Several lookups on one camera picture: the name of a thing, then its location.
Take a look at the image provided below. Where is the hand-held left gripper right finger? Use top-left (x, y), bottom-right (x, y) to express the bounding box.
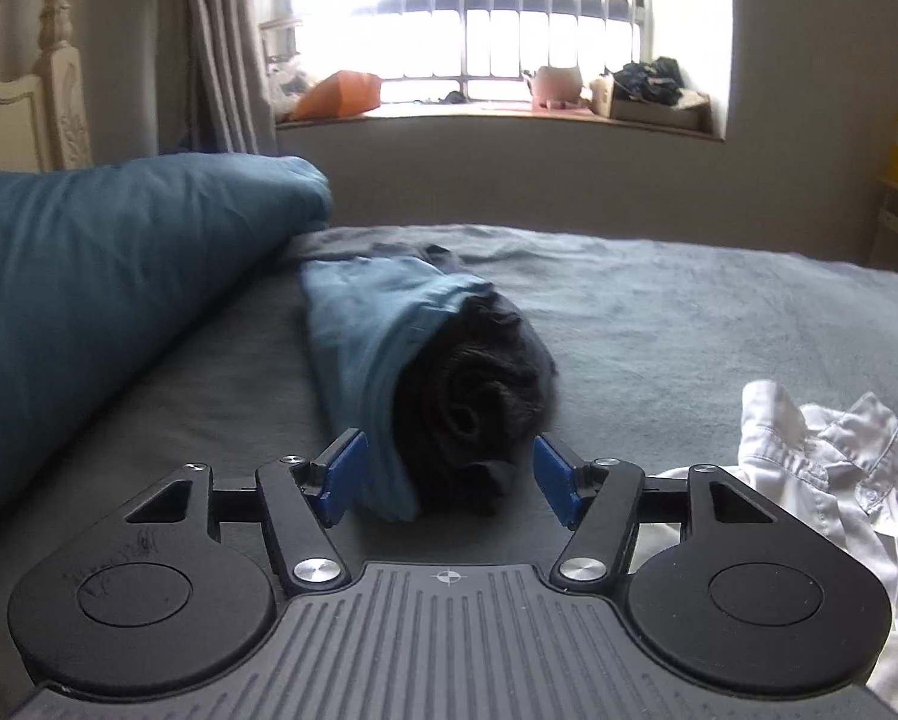
top-left (533, 431), bottom-right (776, 593)

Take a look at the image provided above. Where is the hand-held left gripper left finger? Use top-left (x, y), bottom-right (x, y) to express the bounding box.
top-left (122, 427), bottom-right (369, 593)

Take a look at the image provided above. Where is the light blue garment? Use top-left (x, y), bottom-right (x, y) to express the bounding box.
top-left (299, 255), bottom-right (495, 522)

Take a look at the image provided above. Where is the white button shirt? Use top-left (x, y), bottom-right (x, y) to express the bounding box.
top-left (647, 379), bottom-right (898, 720)

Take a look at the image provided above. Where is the dark clothes pile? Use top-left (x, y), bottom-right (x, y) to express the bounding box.
top-left (614, 56), bottom-right (686, 106)

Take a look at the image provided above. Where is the blue pillow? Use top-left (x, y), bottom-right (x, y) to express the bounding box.
top-left (0, 152), bottom-right (335, 541)

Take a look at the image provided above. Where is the cardboard box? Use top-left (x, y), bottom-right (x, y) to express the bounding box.
top-left (590, 73), bottom-right (712, 132)

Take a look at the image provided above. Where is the orange bag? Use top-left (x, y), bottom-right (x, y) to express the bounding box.
top-left (291, 71), bottom-right (384, 121)

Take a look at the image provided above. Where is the white plastic bag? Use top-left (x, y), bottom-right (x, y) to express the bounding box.
top-left (267, 60), bottom-right (319, 119)

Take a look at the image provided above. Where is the pink pot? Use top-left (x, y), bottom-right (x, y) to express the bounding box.
top-left (527, 64), bottom-right (586, 112)

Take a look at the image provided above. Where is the grey curtain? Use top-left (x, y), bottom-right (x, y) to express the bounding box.
top-left (182, 0), bottom-right (281, 158)

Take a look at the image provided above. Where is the cream carved headboard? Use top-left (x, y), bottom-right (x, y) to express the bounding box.
top-left (0, 0), bottom-right (94, 173)

